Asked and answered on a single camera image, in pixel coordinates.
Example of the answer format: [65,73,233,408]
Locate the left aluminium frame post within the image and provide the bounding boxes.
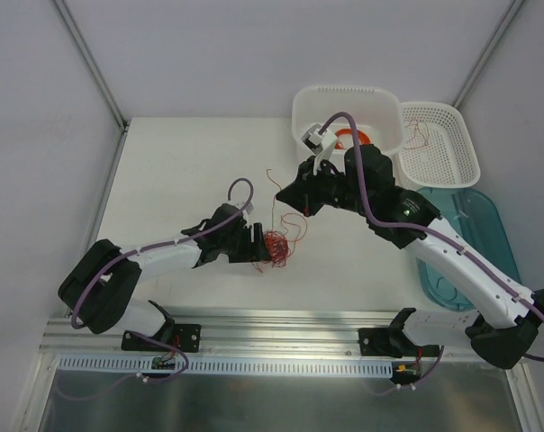
[50,0,129,131]

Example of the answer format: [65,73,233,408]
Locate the red cables in basket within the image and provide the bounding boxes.
[403,117,432,152]

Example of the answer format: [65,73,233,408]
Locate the orange cable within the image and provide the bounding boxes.
[333,127,373,152]
[265,168,285,230]

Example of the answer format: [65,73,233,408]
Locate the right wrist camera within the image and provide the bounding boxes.
[302,124,338,175]

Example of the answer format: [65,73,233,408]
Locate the teal translucent tray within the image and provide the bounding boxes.
[417,188,521,312]

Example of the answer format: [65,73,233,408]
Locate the right aluminium frame post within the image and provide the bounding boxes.
[451,0,530,110]

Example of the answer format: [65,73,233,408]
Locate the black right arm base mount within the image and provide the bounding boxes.
[358,308,440,358]

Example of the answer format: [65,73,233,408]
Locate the white perforated basket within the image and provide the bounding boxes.
[395,101,481,190]

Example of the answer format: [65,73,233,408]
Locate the orange red purple cables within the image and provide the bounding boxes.
[251,211,310,275]

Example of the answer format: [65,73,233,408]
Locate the white plastic tub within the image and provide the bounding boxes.
[291,84,405,170]

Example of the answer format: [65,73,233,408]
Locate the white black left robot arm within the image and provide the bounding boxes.
[58,203,271,350]

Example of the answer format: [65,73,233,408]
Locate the coiled orange cable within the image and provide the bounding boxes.
[333,127,373,152]

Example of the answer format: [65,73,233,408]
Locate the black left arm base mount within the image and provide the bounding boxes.
[116,300,202,353]

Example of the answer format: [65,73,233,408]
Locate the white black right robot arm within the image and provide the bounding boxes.
[276,145,544,370]

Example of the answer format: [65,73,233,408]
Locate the aluminium frame post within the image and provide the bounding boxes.
[50,0,129,131]
[451,0,530,110]

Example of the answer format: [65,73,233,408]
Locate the aluminium extrusion rail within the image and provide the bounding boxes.
[38,307,523,362]

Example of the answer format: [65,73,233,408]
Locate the white slotted cable duct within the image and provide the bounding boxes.
[58,355,393,379]

